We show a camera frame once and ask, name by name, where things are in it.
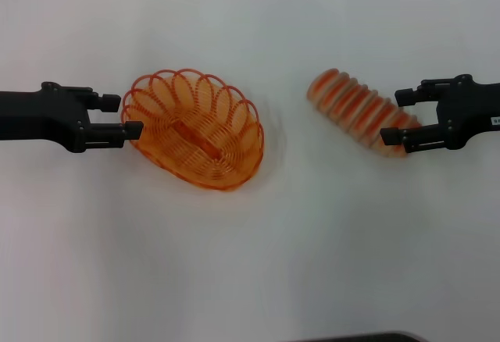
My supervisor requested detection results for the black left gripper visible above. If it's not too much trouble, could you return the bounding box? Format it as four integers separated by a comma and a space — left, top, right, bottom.
0, 82, 144, 154

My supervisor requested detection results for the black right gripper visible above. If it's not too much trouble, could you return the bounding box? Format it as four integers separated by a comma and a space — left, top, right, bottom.
380, 73, 500, 154

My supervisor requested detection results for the striped orange sliced bread loaf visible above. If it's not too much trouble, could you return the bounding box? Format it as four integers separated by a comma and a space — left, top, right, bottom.
306, 67, 423, 159

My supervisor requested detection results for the orange wire woven basket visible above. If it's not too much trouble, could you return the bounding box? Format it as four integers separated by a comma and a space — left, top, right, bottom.
121, 68, 265, 191

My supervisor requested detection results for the dark rounded robot base edge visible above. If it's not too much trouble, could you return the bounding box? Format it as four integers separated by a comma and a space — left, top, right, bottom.
296, 330, 427, 342

